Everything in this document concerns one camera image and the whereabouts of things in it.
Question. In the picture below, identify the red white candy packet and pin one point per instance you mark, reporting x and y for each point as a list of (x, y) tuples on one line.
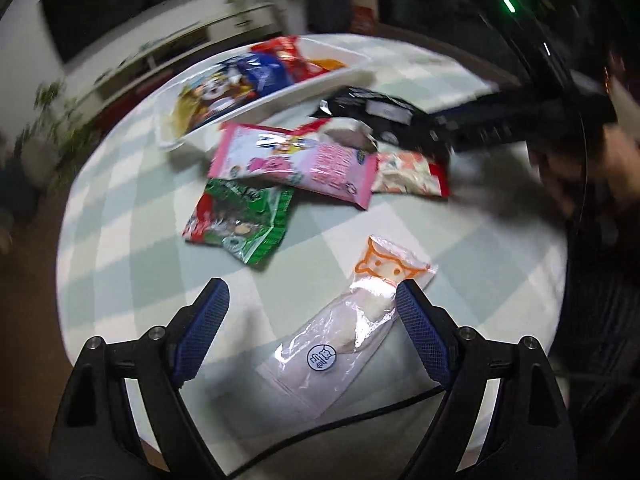
[(405, 172)]

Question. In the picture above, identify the clear white pastry packet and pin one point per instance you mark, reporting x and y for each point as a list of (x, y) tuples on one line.
[(313, 367)]

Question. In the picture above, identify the white red snack bag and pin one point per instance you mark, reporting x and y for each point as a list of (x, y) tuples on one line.
[(348, 132)]

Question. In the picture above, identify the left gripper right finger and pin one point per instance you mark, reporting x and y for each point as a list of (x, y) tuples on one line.
[(431, 330)]

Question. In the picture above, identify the white plastic tray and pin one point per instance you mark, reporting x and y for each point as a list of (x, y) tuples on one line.
[(254, 111)]

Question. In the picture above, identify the pink lollipop bag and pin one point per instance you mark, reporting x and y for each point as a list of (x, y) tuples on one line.
[(298, 160)]

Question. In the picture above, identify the blue cookie packet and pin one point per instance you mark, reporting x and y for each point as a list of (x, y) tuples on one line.
[(264, 72)]

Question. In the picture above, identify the green white checked tablecloth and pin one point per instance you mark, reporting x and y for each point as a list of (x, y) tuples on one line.
[(123, 267)]

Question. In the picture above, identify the black snack bag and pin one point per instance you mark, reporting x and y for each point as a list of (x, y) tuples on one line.
[(392, 120)]

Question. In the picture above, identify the orange snack bar wrapper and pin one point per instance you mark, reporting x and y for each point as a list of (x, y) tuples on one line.
[(325, 65)]

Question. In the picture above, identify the person right hand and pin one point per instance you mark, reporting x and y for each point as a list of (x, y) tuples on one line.
[(616, 162)]

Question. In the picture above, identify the red gift bag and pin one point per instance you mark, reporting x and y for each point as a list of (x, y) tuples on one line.
[(363, 21)]

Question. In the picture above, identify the gold snack bar wrapper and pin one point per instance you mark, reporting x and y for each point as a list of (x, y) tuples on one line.
[(180, 117)]

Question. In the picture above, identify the trailing vine plant left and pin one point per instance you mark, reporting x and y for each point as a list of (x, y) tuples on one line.
[(56, 144)]

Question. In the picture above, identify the white tv console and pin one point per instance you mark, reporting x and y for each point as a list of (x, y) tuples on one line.
[(173, 53)]

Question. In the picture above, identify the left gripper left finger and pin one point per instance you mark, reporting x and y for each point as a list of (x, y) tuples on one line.
[(194, 328)]

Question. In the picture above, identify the green seed snack packet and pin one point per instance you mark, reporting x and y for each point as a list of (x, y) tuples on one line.
[(249, 223)]

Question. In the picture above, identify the red chocolate ball bag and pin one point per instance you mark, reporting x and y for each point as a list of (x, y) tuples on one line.
[(285, 49)]

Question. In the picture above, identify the blue panda snack bag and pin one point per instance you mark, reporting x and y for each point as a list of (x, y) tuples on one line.
[(219, 91)]

